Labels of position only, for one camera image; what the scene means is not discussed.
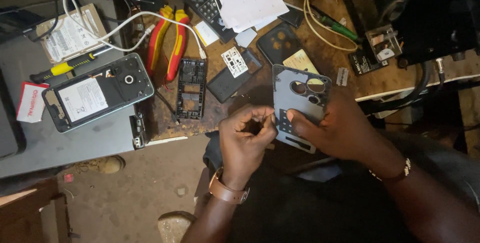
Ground brown leather wristwatch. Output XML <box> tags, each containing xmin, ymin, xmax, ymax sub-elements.
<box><xmin>208</xmin><ymin>167</ymin><xmax>251</xmax><ymax>205</ymax></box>

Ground clear plastic box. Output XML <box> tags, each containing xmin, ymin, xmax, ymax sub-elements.
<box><xmin>365</xmin><ymin>24</ymin><xmax>403</xmax><ymax>62</ymax></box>

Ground white paper sheets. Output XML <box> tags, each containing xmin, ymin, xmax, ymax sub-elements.
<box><xmin>217</xmin><ymin>0</ymin><xmax>290</xmax><ymax>34</ymax></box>

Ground wooden stool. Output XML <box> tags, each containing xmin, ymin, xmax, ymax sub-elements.
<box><xmin>0</xmin><ymin>177</ymin><xmax>73</xmax><ymax>243</ymax></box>

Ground tan shoe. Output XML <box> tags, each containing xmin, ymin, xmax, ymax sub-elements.
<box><xmin>74</xmin><ymin>155</ymin><xmax>127</xmax><ymax>175</ymax></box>

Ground person's right hand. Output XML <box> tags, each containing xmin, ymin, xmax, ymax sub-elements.
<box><xmin>286</xmin><ymin>88</ymin><xmax>377</xmax><ymax>162</ymax></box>

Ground small white square card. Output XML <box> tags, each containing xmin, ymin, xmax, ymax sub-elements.
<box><xmin>235</xmin><ymin>28</ymin><xmax>259</xmax><ymax>49</ymax></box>

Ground small black phone part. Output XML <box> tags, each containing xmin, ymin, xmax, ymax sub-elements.
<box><xmin>278</xmin><ymin>4</ymin><xmax>305</xmax><ymax>29</ymax></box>

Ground black phone case with holes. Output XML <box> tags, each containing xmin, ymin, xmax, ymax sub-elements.
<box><xmin>256</xmin><ymin>23</ymin><xmax>305</xmax><ymax>66</ymax></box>

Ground black phone back cover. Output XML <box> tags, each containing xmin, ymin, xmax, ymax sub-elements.
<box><xmin>206</xmin><ymin>49</ymin><xmax>263</xmax><ymax>104</ymax></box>

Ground black remote control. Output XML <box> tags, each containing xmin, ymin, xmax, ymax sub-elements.
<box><xmin>167</xmin><ymin>0</ymin><xmax>238</xmax><ymax>44</ymax></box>

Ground black cables bundle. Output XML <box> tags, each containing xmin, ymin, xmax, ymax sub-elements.
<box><xmin>0</xmin><ymin>0</ymin><xmax>81</xmax><ymax>43</ymax></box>

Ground beaded bracelet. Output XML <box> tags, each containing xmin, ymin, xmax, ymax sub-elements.
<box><xmin>368</xmin><ymin>157</ymin><xmax>412</xmax><ymax>183</ymax></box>

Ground white sticker sheet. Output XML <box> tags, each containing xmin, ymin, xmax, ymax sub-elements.
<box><xmin>221</xmin><ymin>46</ymin><xmax>249</xmax><ymax>79</ymax></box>

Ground grey laptop lid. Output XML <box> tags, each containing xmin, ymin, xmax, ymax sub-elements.
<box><xmin>0</xmin><ymin>29</ymin><xmax>151</xmax><ymax>179</ymax></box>

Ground yellow black screwdriver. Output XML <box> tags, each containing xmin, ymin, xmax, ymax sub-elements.
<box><xmin>29</xmin><ymin>46</ymin><xmax>114</xmax><ymax>85</ymax></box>

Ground black keypad phone frame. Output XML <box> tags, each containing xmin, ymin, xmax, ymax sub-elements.
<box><xmin>175</xmin><ymin>58</ymin><xmax>207</xmax><ymax>121</ymax></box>

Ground white charging cable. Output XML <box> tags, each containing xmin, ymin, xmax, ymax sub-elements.
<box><xmin>62</xmin><ymin>0</ymin><xmax>208</xmax><ymax>61</ymax></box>

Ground silver hard disk drive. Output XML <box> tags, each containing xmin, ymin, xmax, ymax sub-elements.
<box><xmin>35</xmin><ymin>3</ymin><xmax>110</xmax><ymax>64</ymax></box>

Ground thick black cable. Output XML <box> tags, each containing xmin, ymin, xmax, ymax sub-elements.
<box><xmin>359</xmin><ymin>58</ymin><xmax>446</xmax><ymax>115</ymax></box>

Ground green handled screwdriver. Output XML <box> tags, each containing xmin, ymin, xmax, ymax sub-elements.
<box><xmin>310</xmin><ymin>4</ymin><xmax>360</xmax><ymax>42</ymax></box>

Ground silver razor blade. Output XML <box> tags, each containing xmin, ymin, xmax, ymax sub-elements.
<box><xmin>336</xmin><ymin>67</ymin><xmax>350</xmax><ymax>87</ymax></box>

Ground grey stone block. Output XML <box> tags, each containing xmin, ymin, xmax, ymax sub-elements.
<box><xmin>157</xmin><ymin>211</ymin><xmax>198</xmax><ymax>243</ymax></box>

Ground metal laptop hinge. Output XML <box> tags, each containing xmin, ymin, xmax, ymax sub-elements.
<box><xmin>129</xmin><ymin>112</ymin><xmax>148</xmax><ymax>151</ymax></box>

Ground red yellow pliers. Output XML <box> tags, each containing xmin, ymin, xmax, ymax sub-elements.
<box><xmin>146</xmin><ymin>5</ymin><xmax>191</xmax><ymax>83</ymax></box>

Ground thin black connector cable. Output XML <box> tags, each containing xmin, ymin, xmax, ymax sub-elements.
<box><xmin>155</xmin><ymin>90</ymin><xmax>181</xmax><ymax>126</ymax></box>

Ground black machine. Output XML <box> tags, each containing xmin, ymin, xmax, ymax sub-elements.
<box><xmin>343</xmin><ymin>0</ymin><xmax>480</xmax><ymax>68</ymax></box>

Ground black phone battery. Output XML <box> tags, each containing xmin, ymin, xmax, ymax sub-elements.
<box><xmin>347</xmin><ymin>47</ymin><xmax>389</xmax><ymax>76</ymax></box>

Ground person's left hand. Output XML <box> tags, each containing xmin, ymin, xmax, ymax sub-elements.
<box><xmin>218</xmin><ymin>104</ymin><xmax>278</xmax><ymax>190</ymax></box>

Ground red white label card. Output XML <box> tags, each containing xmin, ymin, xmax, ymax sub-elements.
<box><xmin>16</xmin><ymin>81</ymin><xmax>50</xmax><ymax>124</ymax></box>

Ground grey phone back cover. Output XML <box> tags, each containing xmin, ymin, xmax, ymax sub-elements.
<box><xmin>272</xmin><ymin>64</ymin><xmax>333</xmax><ymax>154</ymax></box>

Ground beige cable loop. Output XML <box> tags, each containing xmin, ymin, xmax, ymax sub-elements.
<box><xmin>302</xmin><ymin>0</ymin><xmax>359</xmax><ymax>53</ymax></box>

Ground beige card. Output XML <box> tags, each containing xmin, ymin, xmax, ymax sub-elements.
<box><xmin>282</xmin><ymin>49</ymin><xmax>320</xmax><ymax>75</ymax></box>

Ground opened smartphone with battery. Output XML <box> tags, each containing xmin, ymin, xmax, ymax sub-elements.
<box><xmin>41</xmin><ymin>52</ymin><xmax>155</xmax><ymax>134</ymax></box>

